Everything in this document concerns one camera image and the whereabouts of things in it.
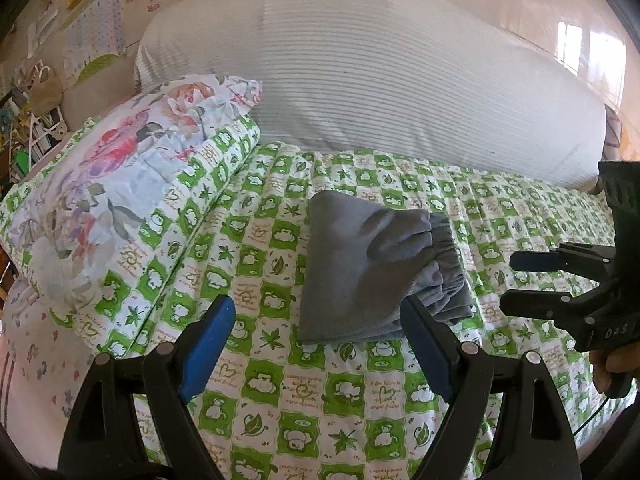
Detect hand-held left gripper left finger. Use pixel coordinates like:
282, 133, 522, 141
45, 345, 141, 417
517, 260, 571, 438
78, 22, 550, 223
57, 295, 237, 480

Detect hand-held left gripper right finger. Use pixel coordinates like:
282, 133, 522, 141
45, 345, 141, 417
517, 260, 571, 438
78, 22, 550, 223
399, 296, 583, 480

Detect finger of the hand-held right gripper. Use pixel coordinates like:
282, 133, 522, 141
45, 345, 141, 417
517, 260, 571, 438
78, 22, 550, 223
499, 279, 622, 337
510, 241, 618, 281

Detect grey pants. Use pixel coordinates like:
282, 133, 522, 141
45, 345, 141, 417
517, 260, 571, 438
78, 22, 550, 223
298, 190, 477, 346

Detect person's right hand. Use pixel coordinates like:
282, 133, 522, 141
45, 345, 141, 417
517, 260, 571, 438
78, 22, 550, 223
588, 345, 632, 397

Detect green printed quilt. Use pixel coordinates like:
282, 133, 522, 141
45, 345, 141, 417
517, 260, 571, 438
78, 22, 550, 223
90, 140, 626, 480

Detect floral pillow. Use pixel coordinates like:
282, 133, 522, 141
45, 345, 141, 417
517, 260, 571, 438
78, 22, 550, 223
7, 74, 265, 321

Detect white floral bed sheet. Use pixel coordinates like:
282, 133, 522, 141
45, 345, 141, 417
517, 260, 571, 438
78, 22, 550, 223
0, 280, 101, 471

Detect white striped bolster pillow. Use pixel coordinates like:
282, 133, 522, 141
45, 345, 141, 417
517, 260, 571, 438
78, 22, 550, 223
134, 7, 615, 193

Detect beige headboard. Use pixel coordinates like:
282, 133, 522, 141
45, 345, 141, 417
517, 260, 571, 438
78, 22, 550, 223
59, 52, 148, 133

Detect black cable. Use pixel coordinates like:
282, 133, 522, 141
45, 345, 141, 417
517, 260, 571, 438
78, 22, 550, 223
572, 392, 618, 441

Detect white wire rack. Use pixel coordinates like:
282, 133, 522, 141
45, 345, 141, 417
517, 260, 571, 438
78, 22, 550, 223
27, 110, 68, 161

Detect dotted wall poster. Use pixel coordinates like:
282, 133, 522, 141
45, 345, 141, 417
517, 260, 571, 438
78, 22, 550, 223
62, 0, 125, 80

